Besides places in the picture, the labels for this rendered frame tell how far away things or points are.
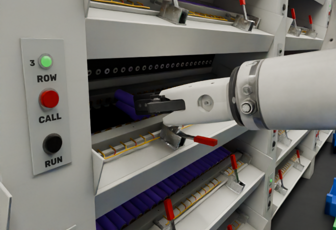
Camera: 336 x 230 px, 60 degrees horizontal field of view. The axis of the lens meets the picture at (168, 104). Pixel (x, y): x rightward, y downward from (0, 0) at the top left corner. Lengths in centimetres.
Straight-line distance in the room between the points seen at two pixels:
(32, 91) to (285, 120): 25
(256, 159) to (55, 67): 71
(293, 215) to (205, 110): 100
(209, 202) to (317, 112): 43
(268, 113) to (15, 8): 26
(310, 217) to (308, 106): 103
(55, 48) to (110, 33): 8
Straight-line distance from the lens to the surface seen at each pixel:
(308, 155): 161
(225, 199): 73
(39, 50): 28
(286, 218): 128
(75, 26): 31
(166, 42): 42
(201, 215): 66
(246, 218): 97
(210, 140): 44
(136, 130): 44
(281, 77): 32
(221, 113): 34
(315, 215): 135
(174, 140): 47
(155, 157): 44
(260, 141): 88
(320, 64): 32
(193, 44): 48
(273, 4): 84
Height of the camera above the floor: 65
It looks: 11 degrees down
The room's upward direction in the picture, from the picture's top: straight up
